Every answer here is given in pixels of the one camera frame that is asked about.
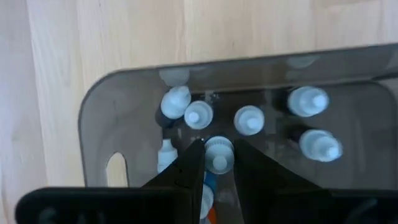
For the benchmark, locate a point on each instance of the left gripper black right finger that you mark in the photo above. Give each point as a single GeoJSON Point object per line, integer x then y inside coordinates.
{"type": "Point", "coordinates": [280, 199]}

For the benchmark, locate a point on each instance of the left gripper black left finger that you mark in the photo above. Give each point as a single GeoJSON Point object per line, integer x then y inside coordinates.
{"type": "Point", "coordinates": [124, 205]}

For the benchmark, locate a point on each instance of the small red food coloring bottle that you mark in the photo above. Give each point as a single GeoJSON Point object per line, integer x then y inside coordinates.
{"type": "Point", "coordinates": [308, 101]}
{"type": "Point", "coordinates": [320, 145]}

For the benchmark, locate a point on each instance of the large orange food coloring bottle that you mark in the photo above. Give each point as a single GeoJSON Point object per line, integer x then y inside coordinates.
{"type": "Point", "coordinates": [213, 217]}

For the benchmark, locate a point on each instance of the smoky transparent plastic bin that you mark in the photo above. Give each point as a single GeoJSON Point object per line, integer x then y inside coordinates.
{"type": "Point", "coordinates": [124, 109]}

